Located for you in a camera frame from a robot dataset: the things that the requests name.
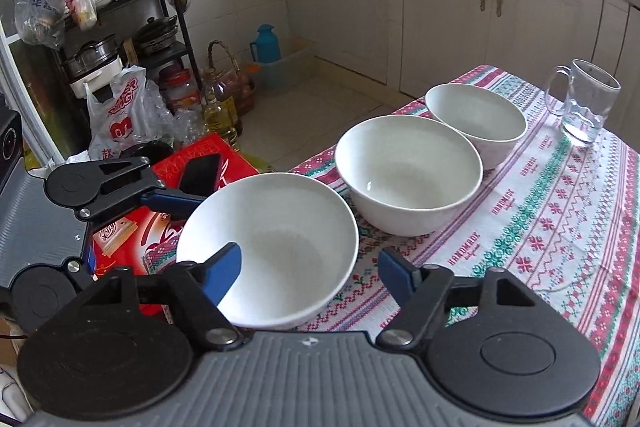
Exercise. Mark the white kitchen cabinet run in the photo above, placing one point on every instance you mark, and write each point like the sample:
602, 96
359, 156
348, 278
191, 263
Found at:
440, 17

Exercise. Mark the translucent plastic bin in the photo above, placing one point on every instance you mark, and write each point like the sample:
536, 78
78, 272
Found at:
290, 67

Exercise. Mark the black phone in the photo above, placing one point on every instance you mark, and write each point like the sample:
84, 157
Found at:
200, 174

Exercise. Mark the black box appliance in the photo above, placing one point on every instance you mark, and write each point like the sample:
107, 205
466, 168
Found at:
10, 147

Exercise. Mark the white bag with red print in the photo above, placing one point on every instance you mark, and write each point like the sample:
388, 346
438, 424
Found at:
125, 122

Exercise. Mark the clear glass mug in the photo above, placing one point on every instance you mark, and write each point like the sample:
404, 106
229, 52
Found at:
585, 107

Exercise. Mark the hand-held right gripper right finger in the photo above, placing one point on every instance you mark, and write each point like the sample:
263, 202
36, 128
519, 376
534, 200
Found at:
396, 277

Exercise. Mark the plain white bowl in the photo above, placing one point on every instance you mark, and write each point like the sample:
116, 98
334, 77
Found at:
475, 112

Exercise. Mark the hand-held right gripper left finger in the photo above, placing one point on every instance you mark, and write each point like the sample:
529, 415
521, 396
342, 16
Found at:
224, 274

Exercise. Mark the black metal shelf rack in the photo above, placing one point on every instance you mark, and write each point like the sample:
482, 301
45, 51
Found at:
182, 34

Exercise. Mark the teal thermos bottle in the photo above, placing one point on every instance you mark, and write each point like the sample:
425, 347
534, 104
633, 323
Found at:
265, 47

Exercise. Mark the black lidded pan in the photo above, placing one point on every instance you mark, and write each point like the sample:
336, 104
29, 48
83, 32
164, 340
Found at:
155, 34

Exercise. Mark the red green patterned tablecloth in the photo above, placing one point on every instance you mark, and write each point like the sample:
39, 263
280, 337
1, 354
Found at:
550, 217

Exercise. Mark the yellow cooking oil bottle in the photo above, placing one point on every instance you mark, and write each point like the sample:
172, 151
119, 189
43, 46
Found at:
220, 117

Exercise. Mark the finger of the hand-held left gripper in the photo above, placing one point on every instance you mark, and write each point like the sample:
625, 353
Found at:
80, 274
172, 201

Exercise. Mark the white pink-flowered bowl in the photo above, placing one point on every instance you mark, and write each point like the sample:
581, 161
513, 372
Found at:
405, 172
285, 227

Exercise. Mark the white plastic container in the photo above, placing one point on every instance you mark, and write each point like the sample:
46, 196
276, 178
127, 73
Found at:
100, 79

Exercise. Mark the red lid jar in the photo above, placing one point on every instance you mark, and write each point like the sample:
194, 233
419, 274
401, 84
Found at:
180, 94

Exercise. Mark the red printed carton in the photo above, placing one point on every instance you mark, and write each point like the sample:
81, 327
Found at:
237, 167

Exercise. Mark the steel steamer pot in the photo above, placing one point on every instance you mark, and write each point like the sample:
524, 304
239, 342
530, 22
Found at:
92, 57

